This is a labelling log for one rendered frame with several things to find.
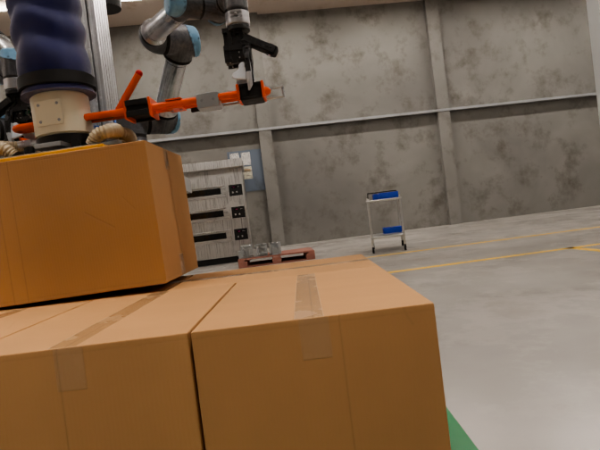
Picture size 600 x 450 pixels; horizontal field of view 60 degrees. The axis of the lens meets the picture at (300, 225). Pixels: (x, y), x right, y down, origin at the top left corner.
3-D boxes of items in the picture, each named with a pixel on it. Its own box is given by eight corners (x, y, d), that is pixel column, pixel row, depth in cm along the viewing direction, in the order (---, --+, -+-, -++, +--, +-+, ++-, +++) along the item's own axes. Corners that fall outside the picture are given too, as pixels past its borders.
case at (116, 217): (-45, 314, 144) (-68, 172, 143) (32, 292, 184) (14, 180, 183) (167, 283, 142) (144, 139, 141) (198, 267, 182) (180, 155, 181)
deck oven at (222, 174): (173, 270, 882) (160, 167, 878) (182, 265, 991) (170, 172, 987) (254, 261, 893) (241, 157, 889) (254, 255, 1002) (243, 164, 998)
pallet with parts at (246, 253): (238, 269, 775) (236, 247, 774) (239, 264, 855) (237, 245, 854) (318, 258, 788) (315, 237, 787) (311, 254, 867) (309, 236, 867)
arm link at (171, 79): (138, 121, 235) (160, 15, 196) (170, 121, 243) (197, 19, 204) (145, 140, 229) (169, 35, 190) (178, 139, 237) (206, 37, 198)
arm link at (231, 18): (250, 16, 164) (246, 6, 156) (252, 31, 164) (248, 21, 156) (226, 20, 164) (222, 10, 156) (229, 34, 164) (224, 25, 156)
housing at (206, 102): (196, 108, 157) (195, 94, 157) (202, 112, 164) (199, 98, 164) (219, 104, 157) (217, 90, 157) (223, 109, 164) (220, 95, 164)
